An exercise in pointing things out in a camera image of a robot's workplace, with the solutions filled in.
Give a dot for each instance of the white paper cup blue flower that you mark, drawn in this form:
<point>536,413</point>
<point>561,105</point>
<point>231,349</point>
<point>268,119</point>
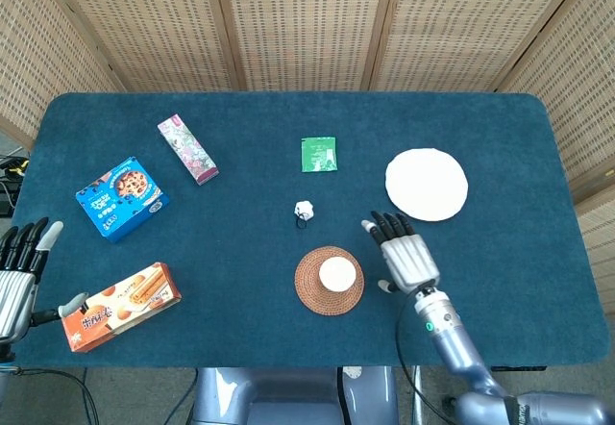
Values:
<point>337,273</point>

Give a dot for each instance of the blue cookie box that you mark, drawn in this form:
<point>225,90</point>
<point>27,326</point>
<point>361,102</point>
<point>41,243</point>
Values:
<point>120,199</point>

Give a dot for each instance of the pink floral carton box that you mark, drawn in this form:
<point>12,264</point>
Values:
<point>188,151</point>

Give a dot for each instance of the grey-blue robot torso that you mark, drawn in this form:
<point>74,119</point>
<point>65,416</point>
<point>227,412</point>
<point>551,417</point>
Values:
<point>269,396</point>

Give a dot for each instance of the woven rattan screen panel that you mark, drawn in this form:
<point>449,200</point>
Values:
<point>307,21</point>
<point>576,83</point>
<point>149,26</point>
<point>43,59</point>
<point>471,26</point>

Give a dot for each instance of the orange wafer roll box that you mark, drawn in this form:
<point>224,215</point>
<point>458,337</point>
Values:
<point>120,307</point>

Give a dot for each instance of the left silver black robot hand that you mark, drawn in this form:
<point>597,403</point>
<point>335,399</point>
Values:
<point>14,295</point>

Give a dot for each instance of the dark blue table cloth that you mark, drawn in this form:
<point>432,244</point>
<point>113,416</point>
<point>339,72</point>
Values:
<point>240,252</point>

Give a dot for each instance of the green foil sachet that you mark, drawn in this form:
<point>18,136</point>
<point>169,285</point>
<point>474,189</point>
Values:
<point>318,155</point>

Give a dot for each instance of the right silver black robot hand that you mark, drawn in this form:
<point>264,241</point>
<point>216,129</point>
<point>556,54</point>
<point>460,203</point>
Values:
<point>408,259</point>

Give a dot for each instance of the metal table leg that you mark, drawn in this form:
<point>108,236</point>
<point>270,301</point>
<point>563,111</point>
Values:
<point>417,396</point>

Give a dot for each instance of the white crumpled paper ball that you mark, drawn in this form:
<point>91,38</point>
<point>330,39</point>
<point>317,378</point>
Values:
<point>304,207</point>

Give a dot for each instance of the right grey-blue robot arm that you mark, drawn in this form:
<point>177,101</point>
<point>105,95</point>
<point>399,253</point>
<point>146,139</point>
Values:
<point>454,345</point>

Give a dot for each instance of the white paper plate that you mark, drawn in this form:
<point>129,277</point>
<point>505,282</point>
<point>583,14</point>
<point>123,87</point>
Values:
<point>426,184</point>

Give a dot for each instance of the brown woven rattan coaster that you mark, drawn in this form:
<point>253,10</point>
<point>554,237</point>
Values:
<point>307,295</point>

